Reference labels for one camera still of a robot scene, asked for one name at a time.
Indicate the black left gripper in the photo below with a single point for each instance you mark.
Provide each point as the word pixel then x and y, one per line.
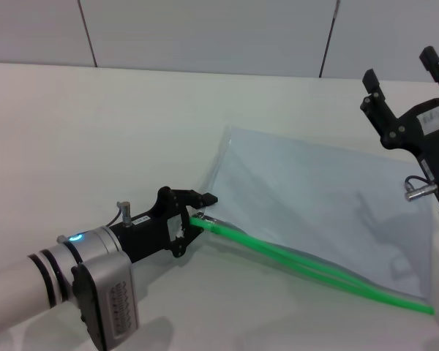
pixel 146 237

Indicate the green zipper slider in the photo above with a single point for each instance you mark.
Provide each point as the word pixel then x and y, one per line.
pixel 213 227

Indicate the clear document bag green zipper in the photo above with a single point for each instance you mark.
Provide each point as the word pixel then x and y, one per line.
pixel 278 254

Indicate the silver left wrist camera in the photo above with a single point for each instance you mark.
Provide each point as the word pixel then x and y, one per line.
pixel 113 300

